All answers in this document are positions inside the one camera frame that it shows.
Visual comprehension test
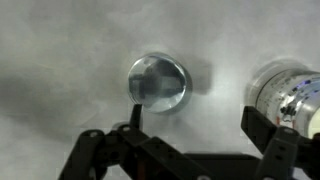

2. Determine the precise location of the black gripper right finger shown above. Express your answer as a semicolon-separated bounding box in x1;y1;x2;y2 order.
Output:
241;106;320;180

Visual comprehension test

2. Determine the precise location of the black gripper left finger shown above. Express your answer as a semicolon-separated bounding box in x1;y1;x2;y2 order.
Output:
58;105;214;180

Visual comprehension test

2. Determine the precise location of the silver round lid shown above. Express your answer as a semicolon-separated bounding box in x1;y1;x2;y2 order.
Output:
127;52;192;114

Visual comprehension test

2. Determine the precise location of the silver jar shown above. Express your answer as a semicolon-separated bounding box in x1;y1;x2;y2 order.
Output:
245;59;320;138

